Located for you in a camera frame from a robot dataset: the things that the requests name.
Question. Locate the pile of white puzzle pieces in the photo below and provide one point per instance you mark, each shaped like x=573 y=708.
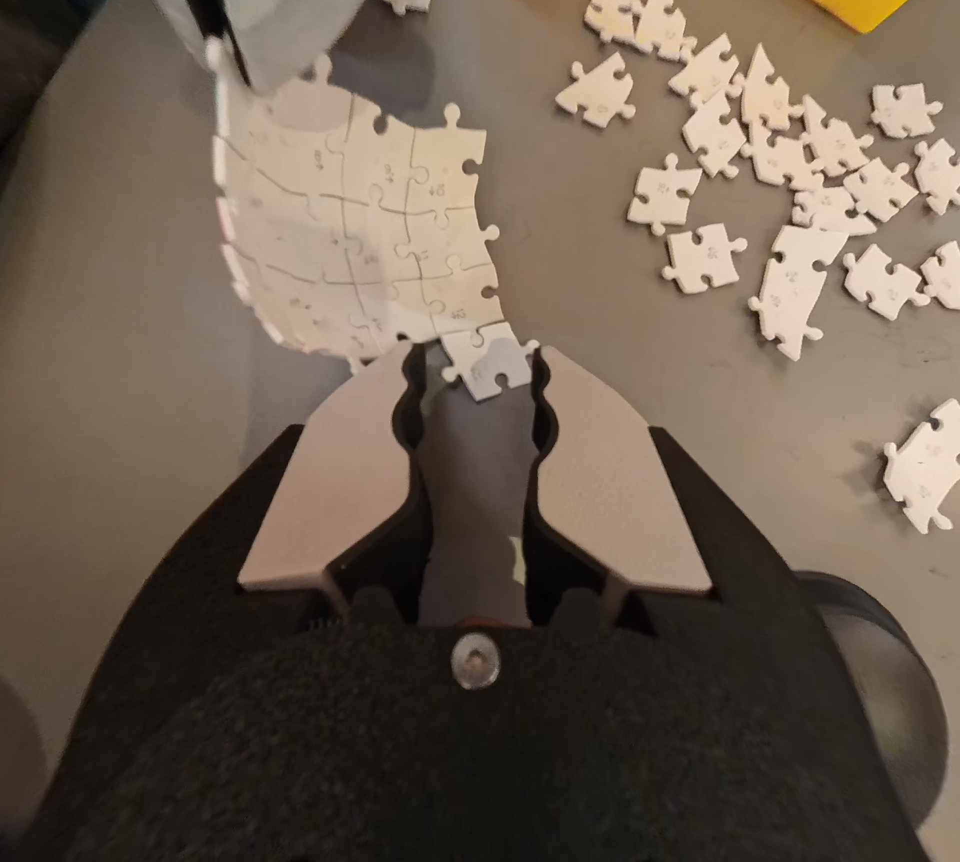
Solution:
x=787 y=157

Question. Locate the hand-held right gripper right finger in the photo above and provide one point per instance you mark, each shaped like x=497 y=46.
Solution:
x=615 y=494

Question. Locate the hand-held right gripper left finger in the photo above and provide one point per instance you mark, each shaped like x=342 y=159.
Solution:
x=337 y=487

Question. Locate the black round stand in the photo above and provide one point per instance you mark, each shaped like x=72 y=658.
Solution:
x=885 y=689

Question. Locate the joined white puzzle piece pair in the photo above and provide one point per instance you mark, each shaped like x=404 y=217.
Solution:
x=926 y=464

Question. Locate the curved assembled puzzle section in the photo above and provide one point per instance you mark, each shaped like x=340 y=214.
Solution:
x=352 y=224

